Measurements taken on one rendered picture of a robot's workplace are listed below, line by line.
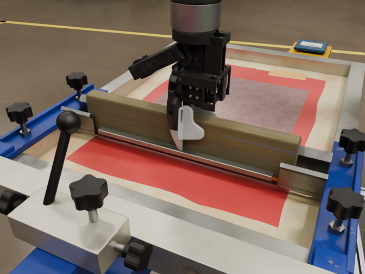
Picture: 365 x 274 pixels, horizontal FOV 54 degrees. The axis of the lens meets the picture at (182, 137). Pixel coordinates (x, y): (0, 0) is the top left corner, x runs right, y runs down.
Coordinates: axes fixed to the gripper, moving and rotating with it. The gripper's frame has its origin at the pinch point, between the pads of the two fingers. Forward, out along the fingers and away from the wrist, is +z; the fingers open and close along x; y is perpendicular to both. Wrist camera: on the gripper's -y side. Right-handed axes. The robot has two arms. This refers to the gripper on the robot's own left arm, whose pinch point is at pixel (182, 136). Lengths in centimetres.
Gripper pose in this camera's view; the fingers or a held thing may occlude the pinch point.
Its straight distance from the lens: 65.6
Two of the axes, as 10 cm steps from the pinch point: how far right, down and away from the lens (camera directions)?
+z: 0.0, 8.4, 5.4
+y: 9.0, 2.3, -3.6
